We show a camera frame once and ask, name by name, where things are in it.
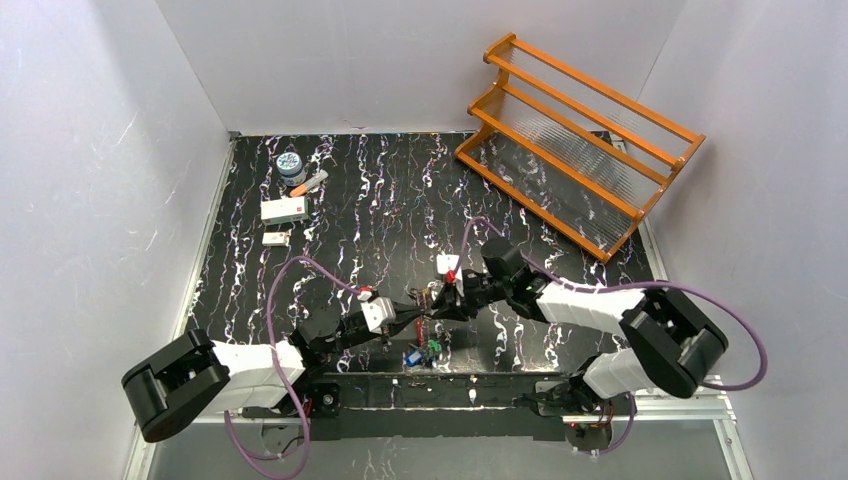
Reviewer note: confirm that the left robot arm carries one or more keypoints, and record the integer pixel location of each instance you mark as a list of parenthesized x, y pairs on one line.
[(194, 375)]

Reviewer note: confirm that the white medicine box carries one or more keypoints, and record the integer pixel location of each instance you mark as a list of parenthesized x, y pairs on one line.
[(284, 210)]

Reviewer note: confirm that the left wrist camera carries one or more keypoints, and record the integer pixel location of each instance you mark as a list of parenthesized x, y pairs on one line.
[(378, 311)]

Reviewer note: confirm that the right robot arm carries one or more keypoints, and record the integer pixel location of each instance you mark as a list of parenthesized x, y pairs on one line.
[(672, 344)]

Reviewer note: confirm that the keyring with coloured key tags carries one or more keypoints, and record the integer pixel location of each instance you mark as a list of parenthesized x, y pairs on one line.
[(426, 350)]

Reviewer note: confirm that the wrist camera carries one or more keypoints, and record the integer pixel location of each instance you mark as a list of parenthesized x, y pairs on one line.
[(378, 311), (447, 269)]

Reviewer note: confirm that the small white flat box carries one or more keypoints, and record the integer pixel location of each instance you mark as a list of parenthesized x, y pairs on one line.
[(276, 239)]

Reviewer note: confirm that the aluminium rail frame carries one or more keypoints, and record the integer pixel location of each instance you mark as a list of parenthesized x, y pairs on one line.
[(464, 426)]

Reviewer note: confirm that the orange and white tube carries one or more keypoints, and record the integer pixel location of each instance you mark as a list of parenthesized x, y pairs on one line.
[(309, 184)]

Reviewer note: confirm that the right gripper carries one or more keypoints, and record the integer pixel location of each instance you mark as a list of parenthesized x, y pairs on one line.
[(452, 302)]

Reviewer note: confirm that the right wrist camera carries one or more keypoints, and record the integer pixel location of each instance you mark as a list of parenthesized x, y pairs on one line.
[(447, 269)]

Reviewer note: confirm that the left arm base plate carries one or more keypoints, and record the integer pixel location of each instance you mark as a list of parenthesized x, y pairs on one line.
[(320, 400)]

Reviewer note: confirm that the round blue-white jar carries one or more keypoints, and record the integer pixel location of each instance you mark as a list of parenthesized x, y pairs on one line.
[(291, 169)]

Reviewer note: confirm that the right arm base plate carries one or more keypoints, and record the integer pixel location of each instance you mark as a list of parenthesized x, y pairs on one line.
[(549, 398)]

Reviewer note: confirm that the orange wooden shelf rack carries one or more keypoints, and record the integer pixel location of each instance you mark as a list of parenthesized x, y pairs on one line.
[(583, 157)]

